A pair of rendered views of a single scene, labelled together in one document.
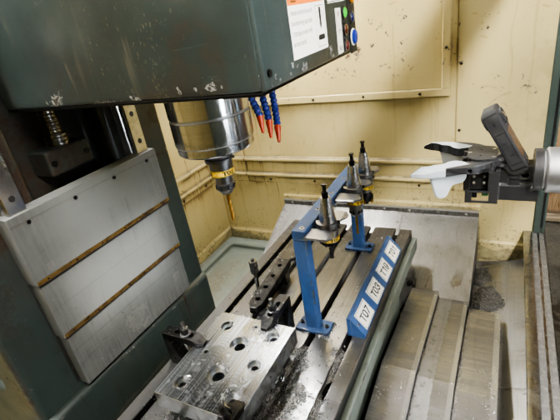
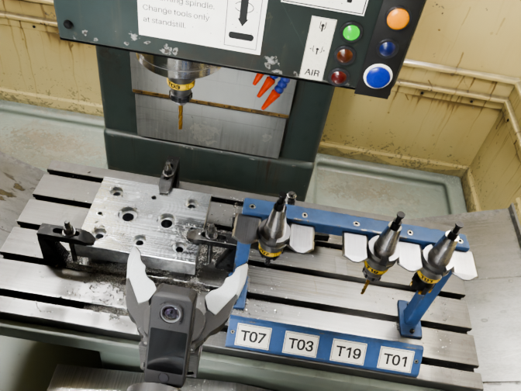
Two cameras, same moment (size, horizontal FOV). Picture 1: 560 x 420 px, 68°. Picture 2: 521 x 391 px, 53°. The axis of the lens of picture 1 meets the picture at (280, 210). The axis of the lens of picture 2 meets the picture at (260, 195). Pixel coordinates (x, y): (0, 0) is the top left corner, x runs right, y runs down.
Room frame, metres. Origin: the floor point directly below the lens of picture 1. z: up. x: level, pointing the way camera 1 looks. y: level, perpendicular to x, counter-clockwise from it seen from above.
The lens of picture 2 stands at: (0.56, -0.65, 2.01)
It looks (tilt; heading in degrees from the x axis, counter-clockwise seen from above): 47 degrees down; 58
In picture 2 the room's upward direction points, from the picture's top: 10 degrees clockwise
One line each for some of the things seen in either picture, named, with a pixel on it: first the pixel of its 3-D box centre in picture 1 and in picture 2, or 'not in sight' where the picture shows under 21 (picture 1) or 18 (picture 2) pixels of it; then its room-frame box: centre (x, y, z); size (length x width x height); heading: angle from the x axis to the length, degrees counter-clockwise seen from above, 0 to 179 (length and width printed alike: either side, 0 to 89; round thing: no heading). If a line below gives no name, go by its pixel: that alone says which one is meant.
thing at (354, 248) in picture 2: (348, 197); (355, 247); (1.09, -0.20, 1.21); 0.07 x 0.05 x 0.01; 59
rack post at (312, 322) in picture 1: (308, 285); (242, 256); (0.93, -0.04, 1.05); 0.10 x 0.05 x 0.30; 59
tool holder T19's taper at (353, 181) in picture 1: (352, 175); (389, 237); (1.14, -0.23, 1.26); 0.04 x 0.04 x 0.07
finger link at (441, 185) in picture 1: (439, 182); (138, 285); (0.64, -0.28, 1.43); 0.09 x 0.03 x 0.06; 96
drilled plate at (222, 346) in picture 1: (230, 365); (147, 223); (0.77, 0.19, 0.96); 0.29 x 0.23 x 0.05; 149
